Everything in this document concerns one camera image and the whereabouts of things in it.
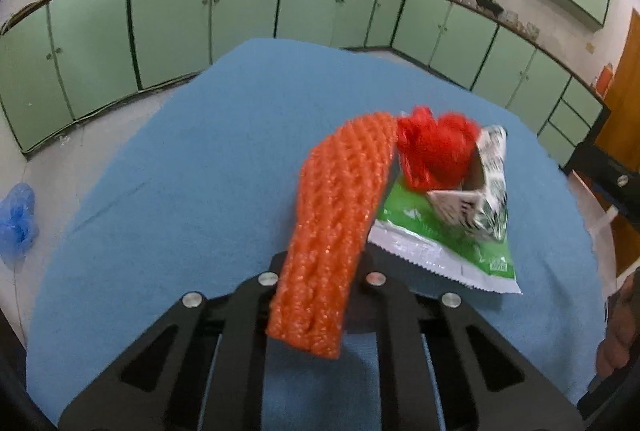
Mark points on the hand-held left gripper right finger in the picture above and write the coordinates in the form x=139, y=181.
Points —
x=365, y=311

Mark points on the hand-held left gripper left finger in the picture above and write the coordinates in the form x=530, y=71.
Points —
x=250, y=293

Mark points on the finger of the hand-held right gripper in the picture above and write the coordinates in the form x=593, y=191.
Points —
x=607, y=181

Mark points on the orange foam net sleeve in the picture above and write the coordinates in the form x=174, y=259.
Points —
x=330, y=211

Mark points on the person's right hand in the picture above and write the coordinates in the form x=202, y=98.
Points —
x=622, y=326

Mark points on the red thermos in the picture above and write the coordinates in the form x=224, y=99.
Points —
x=605, y=78

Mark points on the green snack wrapper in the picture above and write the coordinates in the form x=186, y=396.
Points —
x=415, y=216

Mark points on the crushed printed carton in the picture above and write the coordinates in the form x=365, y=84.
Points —
x=492, y=201

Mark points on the blue foam mat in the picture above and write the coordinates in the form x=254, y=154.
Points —
x=200, y=161

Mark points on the small clear container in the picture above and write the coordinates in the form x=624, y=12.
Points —
x=531, y=31

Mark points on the red mesh bag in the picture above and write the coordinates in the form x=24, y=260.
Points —
x=440, y=146

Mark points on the green base cabinet with drawers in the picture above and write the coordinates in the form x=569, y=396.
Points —
x=465, y=46

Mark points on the black wok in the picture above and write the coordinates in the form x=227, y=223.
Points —
x=488, y=5

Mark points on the blue plastic bag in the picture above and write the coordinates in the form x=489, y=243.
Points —
x=17, y=221

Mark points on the green base cabinet run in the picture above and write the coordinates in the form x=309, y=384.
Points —
x=170, y=21

